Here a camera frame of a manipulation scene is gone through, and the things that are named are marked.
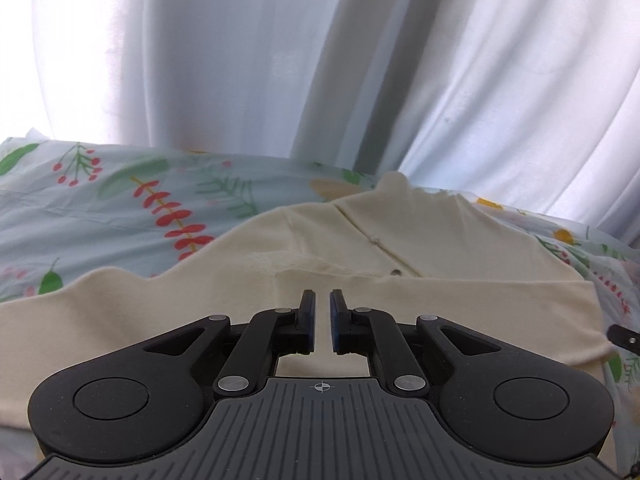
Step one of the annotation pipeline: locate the cream knit baby garment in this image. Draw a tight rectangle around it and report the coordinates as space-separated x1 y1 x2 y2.
0 171 623 461

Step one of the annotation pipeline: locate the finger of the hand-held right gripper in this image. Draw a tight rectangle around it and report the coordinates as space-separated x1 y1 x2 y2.
607 324 640 356

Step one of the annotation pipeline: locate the white sheer curtain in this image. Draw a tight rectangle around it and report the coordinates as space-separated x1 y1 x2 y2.
0 0 640 256

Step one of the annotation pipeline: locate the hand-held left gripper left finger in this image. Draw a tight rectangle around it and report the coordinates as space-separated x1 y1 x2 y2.
143 289 318 401

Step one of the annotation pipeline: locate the floral printed bed sheet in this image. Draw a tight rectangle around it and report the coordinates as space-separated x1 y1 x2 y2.
0 135 640 480

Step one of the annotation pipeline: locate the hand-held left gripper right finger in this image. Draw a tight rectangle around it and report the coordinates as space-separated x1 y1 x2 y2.
329 289 502 401

